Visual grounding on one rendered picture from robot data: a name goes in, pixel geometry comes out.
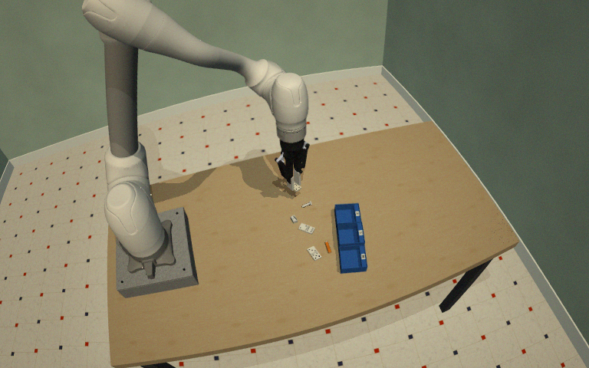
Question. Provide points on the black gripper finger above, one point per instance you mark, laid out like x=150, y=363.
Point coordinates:
x=299, y=162
x=287, y=169

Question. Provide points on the white domino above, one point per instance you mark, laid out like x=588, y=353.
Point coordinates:
x=306, y=228
x=314, y=253

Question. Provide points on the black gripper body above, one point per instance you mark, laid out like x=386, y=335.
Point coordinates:
x=286, y=148

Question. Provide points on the blue rack of labelled bins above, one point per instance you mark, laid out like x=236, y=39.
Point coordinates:
x=348, y=221

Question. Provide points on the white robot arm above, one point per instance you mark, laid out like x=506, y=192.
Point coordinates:
x=140, y=24

